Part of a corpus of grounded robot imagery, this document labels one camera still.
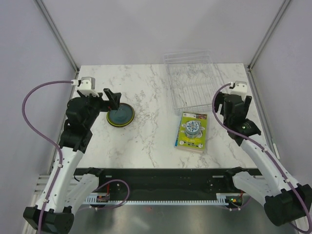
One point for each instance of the green cover book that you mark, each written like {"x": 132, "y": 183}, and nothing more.
{"x": 192, "y": 132}

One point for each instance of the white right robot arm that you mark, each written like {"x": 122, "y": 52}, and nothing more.
{"x": 283, "y": 198}

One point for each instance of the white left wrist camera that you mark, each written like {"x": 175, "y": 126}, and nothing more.
{"x": 85, "y": 86}

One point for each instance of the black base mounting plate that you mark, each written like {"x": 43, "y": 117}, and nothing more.
{"x": 162, "y": 183}

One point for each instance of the yellow brown patterned plate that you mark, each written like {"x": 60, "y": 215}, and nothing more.
{"x": 122, "y": 125}

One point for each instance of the white wire dish rack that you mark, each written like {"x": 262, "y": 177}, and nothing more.
{"x": 193, "y": 79}

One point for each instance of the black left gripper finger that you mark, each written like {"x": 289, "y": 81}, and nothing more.
{"x": 108, "y": 109}
{"x": 113, "y": 98}

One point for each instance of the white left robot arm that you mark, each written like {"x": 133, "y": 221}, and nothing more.
{"x": 54, "y": 212}

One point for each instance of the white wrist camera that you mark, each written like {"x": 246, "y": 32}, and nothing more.
{"x": 85, "y": 86}
{"x": 238, "y": 88}

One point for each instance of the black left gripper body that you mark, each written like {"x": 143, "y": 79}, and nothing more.
{"x": 95, "y": 105}

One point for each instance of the white slotted cable duct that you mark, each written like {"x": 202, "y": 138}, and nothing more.
{"x": 218, "y": 199}

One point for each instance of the dark green plate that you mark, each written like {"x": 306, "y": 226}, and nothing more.
{"x": 123, "y": 114}

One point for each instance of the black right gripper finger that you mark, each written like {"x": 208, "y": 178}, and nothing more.
{"x": 218, "y": 102}
{"x": 247, "y": 103}

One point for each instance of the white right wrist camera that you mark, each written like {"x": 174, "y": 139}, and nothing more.
{"x": 238, "y": 88}

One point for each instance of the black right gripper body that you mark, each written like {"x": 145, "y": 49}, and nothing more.
{"x": 225, "y": 121}

